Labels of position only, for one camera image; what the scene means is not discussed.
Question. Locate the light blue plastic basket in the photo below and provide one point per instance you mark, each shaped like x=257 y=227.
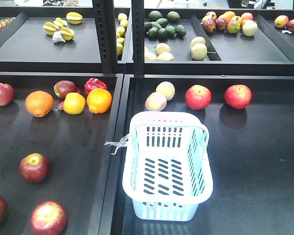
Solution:
x=166 y=171

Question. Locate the red yellow apple front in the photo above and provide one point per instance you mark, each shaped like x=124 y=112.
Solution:
x=48 y=218

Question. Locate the pale peach front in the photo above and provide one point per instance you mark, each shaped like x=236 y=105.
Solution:
x=155 y=102

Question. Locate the pale peach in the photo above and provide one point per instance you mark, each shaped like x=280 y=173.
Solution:
x=167 y=89
x=155 y=102

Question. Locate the clear plastic tag strip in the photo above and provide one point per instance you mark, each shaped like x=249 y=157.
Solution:
x=123 y=142

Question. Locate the pale peach rear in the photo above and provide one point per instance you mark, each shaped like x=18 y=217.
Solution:
x=167 y=89

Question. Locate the orange right of pepper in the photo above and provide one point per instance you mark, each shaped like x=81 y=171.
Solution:
x=99 y=100

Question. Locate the orange of pepper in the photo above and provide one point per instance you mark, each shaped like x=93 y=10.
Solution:
x=99 y=100
x=39 y=103

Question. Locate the red apple right tray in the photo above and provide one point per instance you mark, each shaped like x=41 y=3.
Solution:
x=198 y=97

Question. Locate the red bell pepper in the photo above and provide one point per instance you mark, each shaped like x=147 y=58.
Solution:
x=93 y=83

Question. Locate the yellow round fruit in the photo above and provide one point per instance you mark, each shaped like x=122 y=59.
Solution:
x=74 y=103

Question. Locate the red chili pepper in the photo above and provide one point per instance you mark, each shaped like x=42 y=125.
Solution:
x=60 y=106

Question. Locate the black wooden display stand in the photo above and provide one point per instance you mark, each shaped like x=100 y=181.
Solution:
x=250 y=151

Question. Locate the dark red apple rear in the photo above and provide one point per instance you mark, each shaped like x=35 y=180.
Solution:
x=63 y=87

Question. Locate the red apple far right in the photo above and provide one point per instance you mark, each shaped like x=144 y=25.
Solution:
x=238 y=96

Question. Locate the orange left of pepper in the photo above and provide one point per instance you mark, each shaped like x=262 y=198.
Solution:
x=39 y=103

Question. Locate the white garlic bulb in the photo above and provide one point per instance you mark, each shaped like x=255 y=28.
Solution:
x=57 y=38

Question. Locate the red apple upper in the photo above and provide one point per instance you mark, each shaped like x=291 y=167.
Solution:
x=34 y=168

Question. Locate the big red apple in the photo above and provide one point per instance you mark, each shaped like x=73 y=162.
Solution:
x=6 y=94

